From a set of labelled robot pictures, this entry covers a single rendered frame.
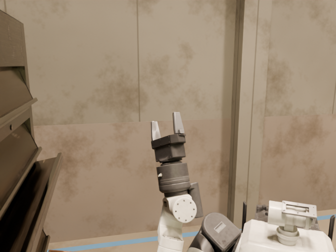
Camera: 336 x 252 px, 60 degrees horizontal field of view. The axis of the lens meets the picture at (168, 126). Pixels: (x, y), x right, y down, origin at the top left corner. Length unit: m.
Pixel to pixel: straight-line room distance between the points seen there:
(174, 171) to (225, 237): 0.29
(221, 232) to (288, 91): 2.91
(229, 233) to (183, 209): 0.24
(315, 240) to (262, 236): 0.15
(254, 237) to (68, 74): 2.50
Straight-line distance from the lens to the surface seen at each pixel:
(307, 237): 1.01
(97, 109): 3.09
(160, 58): 3.11
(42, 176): 1.44
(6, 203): 1.07
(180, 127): 0.80
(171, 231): 0.86
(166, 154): 0.81
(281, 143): 3.79
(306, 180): 4.18
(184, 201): 0.77
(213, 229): 0.96
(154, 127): 0.88
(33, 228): 0.97
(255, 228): 1.00
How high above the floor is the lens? 1.90
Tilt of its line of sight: 12 degrees down
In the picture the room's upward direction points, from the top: straight up
